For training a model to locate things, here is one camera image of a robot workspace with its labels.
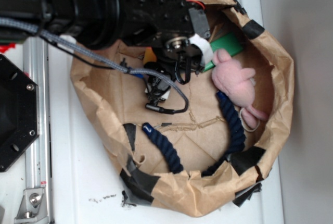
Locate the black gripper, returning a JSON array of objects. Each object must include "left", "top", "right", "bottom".
[{"left": 114, "top": 0, "right": 214, "bottom": 105}]

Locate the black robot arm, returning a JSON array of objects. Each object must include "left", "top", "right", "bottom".
[{"left": 1, "top": 0, "right": 213, "bottom": 86}]

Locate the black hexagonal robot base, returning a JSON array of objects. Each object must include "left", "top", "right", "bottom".
[{"left": 1, "top": 55, "right": 38, "bottom": 172}]

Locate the green sponge block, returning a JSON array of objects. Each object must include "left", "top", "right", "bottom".
[{"left": 201, "top": 32, "right": 244, "bottom": 72}]

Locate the yellow sponge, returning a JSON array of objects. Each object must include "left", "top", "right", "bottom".
[{"left": 143, "top": 47, "right": 157, "bottom": 65}]

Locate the pink plush toy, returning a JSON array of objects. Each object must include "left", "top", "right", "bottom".
[{"left": 211, "top": 48, "right": 268, "bottom": 132}]

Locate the brown paper bag bin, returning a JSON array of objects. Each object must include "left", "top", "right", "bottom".
[{"left": 71, "top": 0, "right": 294, "bottom": 217}]

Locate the white plastic tray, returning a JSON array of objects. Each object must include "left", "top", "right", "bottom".
[{"left": 46, "top": 0, "right": 285, "bottom": 224}]

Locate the dark blue rope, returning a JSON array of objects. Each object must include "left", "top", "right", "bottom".
[{"left": 142, "top": 91, "right": 247, "bottom": 177}]

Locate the aluminium extrusion rail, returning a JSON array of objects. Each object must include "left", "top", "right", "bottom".
[{"left": 21, "top": 36, "right": 52, "bottom": 191}]

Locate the grey braided cable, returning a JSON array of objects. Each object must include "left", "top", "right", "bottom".
[{"left": 0, "top": 17, "right": 189, "bottom": 115}]

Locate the metal corner bracket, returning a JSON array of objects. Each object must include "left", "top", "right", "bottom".
[{"left": 14, "top": 188, "right": 49, "bottom": 224}]

